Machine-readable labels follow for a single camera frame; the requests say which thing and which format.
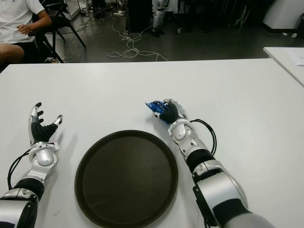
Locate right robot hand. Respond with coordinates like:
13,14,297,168
154,98,190,125

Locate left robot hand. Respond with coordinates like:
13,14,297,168
28,102,64,146

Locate blue Oreo packet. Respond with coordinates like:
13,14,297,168
144,99,171,125

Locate round brown tray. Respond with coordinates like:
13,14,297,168
74,129,179,228

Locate silver humanoid robot legs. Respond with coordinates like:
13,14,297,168
151,0,171,38

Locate black cabinet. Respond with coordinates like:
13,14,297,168
127,0,154,34

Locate black folding chair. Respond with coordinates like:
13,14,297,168
28,0,86,64

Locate person in white shirt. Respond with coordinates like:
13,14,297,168
0,0,53,65

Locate white side table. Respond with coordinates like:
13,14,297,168
263,47,304,87

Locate white paper sheet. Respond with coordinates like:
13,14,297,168
288,48,304,67

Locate white machine housing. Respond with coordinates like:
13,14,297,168
262,0,304,31

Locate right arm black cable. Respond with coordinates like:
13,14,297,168
190,118,217,155

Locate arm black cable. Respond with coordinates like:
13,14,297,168
7,148,33,190
190,118,217,155

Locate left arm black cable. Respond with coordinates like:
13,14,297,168
7,148,33,190

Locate white floor cable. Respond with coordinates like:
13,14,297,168
106,9,169,62

